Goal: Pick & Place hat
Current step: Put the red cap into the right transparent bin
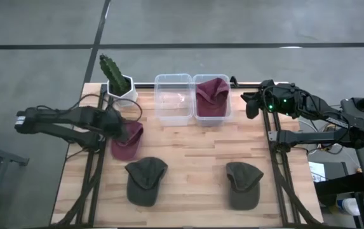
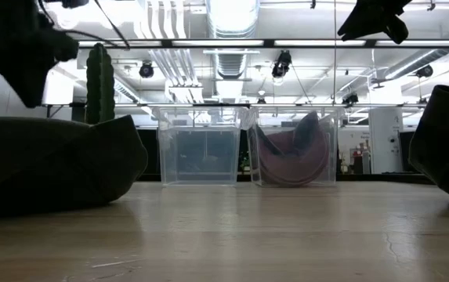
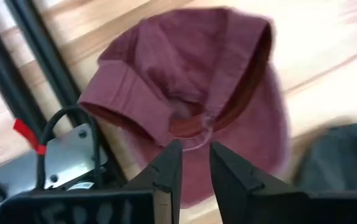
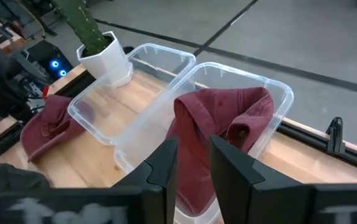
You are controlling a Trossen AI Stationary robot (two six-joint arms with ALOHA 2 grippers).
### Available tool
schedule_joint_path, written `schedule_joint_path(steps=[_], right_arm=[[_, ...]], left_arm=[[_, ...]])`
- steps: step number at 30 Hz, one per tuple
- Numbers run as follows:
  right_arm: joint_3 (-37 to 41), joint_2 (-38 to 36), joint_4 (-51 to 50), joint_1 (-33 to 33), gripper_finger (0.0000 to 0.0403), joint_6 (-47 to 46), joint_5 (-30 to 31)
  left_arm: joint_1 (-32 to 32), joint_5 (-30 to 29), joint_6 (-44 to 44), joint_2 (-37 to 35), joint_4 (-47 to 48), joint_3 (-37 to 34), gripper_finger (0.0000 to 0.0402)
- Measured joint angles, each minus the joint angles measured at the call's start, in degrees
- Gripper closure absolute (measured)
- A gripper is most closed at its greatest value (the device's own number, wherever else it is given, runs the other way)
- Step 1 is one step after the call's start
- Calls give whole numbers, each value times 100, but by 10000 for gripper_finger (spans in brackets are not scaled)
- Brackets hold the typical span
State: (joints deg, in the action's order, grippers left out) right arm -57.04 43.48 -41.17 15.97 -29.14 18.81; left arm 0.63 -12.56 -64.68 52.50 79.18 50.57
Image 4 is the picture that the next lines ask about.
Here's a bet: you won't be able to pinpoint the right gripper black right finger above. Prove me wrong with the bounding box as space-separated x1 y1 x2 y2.
209 133 317 224

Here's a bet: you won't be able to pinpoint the maroon cap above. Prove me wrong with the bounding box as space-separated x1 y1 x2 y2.
20 94 95 163

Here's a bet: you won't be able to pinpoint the clear plastic storage bin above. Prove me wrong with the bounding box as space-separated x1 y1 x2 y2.
67 42 197 146
113 61 295 224

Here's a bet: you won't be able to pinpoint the black frame corner bracket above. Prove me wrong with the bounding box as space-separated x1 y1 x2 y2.
326 116 345 156

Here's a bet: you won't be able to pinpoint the white plant pot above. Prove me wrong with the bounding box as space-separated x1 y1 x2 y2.
75 30 135 88

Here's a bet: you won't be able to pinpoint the tall green cactus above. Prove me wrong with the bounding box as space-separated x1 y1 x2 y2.
52 0 113 57

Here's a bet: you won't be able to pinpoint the dark green cap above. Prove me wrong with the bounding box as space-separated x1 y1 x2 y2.
0 163 52 191

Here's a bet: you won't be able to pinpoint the black box blue lights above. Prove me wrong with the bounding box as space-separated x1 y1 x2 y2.
25 39 74 82

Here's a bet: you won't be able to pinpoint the red shirt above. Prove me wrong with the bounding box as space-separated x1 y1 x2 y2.
165 86 275 218

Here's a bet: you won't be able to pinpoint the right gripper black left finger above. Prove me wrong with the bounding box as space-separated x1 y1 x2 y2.
112 135 179 224

